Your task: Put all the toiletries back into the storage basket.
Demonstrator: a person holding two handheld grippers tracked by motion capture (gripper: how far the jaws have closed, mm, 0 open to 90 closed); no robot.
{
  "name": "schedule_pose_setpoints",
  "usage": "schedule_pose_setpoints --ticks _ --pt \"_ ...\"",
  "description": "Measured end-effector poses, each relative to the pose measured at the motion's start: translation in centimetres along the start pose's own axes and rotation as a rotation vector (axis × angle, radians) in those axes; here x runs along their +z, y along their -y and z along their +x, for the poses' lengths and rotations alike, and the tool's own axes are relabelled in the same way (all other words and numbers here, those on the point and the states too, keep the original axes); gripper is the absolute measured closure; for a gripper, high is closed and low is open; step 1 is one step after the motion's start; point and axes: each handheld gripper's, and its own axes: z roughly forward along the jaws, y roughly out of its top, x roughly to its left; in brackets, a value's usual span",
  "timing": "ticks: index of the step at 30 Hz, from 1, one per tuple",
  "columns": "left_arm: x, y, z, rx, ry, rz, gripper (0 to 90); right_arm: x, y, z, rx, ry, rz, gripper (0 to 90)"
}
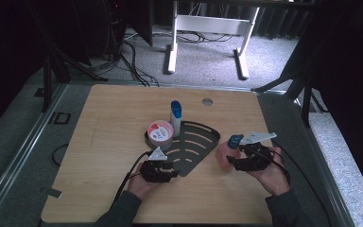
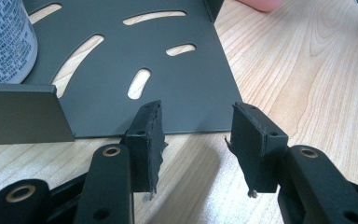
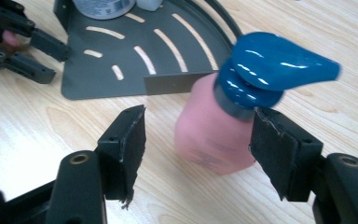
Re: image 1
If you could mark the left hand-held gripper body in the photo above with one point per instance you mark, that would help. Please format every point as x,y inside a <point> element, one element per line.
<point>152,171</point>

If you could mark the pink bottle with blue cap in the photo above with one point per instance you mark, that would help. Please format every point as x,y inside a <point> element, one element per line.
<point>225,154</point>

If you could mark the person's right hand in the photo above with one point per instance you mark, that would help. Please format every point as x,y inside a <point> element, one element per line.
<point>274,179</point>

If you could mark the white bottle with blue cap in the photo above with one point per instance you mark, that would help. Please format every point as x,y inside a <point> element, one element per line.
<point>175,123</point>

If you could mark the dark grey slotted corner rack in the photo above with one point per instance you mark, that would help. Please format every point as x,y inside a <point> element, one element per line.
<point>186,168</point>

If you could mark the white desk frame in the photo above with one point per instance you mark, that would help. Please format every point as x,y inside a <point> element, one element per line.
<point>214,23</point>

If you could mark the black tape piece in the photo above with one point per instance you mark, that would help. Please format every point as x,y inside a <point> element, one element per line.
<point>52,193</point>

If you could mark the person's left hand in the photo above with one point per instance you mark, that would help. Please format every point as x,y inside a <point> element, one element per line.
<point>140,187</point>

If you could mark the grey round table grommet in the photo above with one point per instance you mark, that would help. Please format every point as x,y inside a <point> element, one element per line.
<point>207,101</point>

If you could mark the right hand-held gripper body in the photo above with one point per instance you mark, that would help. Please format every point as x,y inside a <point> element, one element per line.
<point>258,157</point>

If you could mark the black rectangular bracket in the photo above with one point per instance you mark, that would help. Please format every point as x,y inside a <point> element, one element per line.
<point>60,118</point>

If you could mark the black metal stand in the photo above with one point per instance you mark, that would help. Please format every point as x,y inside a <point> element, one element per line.
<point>305,101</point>
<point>47,82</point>

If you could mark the dark computer tower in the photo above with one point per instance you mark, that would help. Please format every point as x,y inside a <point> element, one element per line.
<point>104,28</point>

